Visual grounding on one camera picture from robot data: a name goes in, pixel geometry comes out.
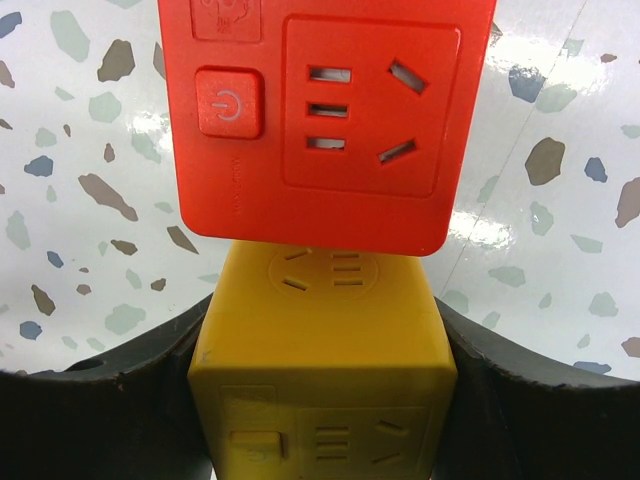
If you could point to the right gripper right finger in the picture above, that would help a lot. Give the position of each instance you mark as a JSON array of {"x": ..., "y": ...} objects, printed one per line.
[{"x": 516, "y": 414}]

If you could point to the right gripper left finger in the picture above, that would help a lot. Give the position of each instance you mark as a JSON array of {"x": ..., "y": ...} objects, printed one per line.
[{"x": 126, "y": 413}]

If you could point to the yellow cube plug adapter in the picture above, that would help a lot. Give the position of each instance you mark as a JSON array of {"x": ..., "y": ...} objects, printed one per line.
[{"x": 321, "y": 364}]

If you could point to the red cube plug adapter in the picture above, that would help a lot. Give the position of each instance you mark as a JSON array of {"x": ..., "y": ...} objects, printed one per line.
[{"x": 335, "y": 124}]

